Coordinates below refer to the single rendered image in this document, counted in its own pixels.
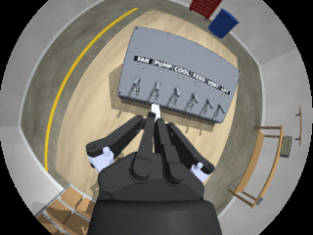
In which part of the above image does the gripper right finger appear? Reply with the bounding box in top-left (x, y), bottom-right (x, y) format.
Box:
top-left (154, 105), bottom-right (215, 185)

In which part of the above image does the grey switch console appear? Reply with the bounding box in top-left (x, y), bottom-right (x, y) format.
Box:
top-left (116, 26), bottom-right (240, 123)

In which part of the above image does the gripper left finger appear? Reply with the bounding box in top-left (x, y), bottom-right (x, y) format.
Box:
top-left (85, 104), bottom-right (157, 181)

